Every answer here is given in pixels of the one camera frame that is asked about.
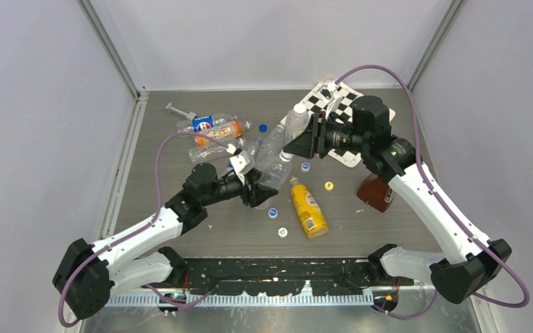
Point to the crushed clear bottle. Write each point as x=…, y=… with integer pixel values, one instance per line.
x=213, y=151

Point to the white green cap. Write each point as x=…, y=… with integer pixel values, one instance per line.
x=282, y=232

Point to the white bottle cap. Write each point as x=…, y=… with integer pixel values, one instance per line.
x=299, y=108

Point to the brown wooden block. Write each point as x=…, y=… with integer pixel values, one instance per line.
x=375, y=193

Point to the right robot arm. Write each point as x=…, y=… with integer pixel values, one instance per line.
x=468, y=260

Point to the orange drink bottle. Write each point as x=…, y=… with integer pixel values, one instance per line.
x=228, y=130

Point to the pepsi bottle rear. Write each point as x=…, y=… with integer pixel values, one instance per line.
x=201, y=123

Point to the clear ribbed plastic bottle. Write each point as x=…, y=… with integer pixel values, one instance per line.
x=275, y=173

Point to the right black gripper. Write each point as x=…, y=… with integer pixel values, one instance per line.
x=306, y=145

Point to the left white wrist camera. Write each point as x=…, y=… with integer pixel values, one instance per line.
x=241, y=163

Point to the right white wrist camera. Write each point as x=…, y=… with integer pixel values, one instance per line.
x=335, y=98

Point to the yellow juice bottle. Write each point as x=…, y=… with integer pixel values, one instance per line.
x=308, y=211

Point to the clear square labelled bottle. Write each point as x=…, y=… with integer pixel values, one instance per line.
x=295, y=124

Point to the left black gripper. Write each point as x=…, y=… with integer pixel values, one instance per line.
x=259, y=193

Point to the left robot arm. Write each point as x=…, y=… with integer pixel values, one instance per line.
x=90, y=274

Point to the clear bottle near mat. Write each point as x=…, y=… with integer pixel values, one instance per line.
x=270, y=147

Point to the blue cap rear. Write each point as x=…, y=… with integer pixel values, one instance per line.
x=263, y=128

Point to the yellow bottle cap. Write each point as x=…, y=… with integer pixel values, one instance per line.
x=329, y=186

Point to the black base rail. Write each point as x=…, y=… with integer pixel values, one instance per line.
x=326, y=276

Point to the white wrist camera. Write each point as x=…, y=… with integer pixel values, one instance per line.
x=335, y=98
x=241, y=163

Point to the grey metal t-bolt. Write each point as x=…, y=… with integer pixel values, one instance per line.
x=187, y=115

